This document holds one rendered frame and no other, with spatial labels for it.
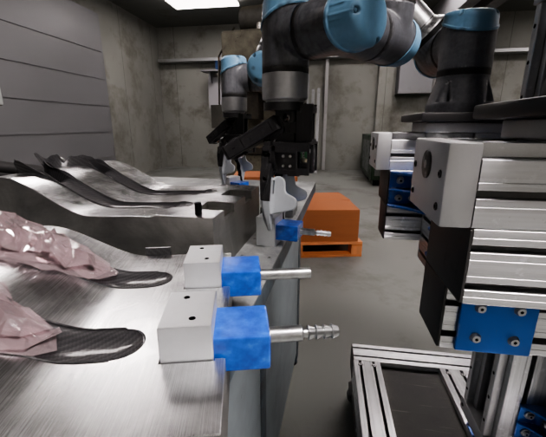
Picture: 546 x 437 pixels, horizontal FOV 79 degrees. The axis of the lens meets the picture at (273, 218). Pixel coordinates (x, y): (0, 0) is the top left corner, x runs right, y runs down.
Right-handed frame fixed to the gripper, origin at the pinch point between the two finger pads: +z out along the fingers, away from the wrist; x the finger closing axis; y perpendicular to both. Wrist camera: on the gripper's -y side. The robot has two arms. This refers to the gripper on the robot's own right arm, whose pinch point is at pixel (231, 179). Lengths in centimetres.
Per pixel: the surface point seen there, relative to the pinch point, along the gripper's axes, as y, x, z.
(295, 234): 45, -29, 2
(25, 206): 16, -60, -4
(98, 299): 47, -64, -1
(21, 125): -464, 77, -16
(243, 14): -221, 246, -140
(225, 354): 61, -61, -1
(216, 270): 53, -55, -3
